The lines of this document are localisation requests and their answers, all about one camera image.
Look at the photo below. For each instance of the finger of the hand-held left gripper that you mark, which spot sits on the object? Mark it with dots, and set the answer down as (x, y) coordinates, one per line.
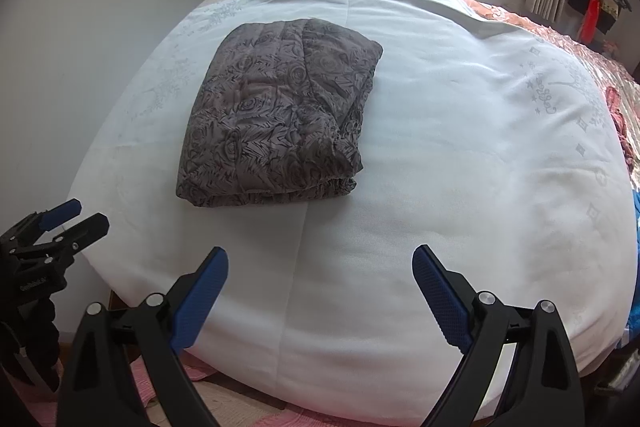
(62, 212)
(82, 232)

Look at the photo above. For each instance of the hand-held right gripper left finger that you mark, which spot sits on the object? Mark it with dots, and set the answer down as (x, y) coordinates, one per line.
(200, 302)

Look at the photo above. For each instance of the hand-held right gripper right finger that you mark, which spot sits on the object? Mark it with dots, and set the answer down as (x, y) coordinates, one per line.
(442, 302)

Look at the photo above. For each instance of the grey quilted floral jacket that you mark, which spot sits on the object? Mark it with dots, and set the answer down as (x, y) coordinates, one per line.
(275, 117)

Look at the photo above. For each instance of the bed with white sheet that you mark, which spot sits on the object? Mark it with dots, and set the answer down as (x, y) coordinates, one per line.
(425, 167)

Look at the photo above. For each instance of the blue cloth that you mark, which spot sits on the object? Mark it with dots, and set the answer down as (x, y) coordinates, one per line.
(636, 247)

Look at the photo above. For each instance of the pink floral quilt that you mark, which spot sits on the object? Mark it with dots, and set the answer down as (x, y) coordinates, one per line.
(615, 72)

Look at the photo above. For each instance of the red hanging item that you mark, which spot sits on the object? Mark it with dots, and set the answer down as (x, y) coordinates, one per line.
(590, 17)

